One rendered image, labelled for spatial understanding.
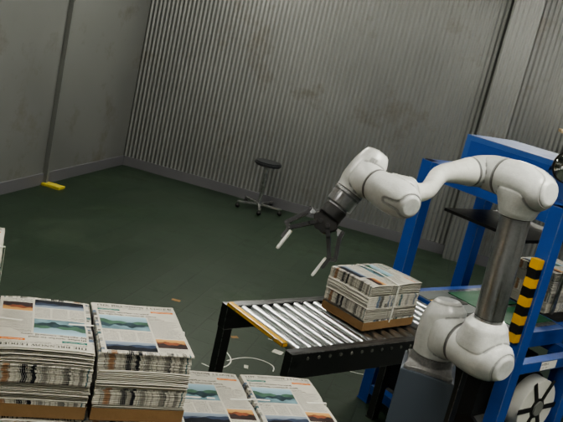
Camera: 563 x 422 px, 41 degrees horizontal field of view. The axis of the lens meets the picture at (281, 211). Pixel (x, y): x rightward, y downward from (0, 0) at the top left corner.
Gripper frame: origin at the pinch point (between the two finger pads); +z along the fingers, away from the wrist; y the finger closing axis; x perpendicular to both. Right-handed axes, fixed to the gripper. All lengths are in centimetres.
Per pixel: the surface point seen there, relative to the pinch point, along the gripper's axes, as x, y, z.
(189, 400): -23, 1, 60
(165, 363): 4, 12, 50
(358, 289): -134, -18, -2
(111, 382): 9, 20, 63
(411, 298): -153, -41, -14
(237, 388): -40, -8, 51
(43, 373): 19, 36, 70
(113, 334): 2, 30, 53
